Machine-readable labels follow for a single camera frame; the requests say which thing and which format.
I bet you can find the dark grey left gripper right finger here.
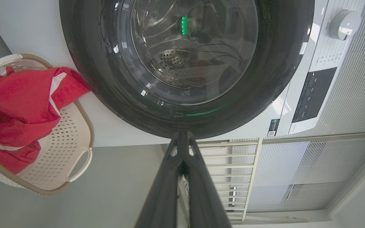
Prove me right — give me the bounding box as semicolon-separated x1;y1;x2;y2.
182;131;232;228

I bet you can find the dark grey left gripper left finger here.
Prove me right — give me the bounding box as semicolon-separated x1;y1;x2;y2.
135;131;185;228

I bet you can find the dark round washer door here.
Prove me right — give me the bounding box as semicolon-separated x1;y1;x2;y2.
59;0;315;140

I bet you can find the red and white garment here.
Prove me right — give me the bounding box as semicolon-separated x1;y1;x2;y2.
0;66;91;174

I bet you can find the cream perforated laundry basket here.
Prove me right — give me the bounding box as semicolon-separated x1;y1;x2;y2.
0;53;95;195

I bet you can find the washing machine drum opening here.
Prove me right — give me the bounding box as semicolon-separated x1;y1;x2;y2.
152;47;208;87

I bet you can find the black washing machine control panel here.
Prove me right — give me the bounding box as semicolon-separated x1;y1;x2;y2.
292;66;337;123

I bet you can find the white washing machine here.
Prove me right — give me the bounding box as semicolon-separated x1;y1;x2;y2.
0;0;365;148

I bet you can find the white washing machine dial knob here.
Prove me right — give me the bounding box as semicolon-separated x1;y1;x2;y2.
329;9;362;41

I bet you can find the white metal railing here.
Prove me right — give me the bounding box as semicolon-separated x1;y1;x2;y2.
160;131;365;222

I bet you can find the black QR code sticker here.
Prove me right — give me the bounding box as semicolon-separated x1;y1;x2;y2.
267;119;280;137

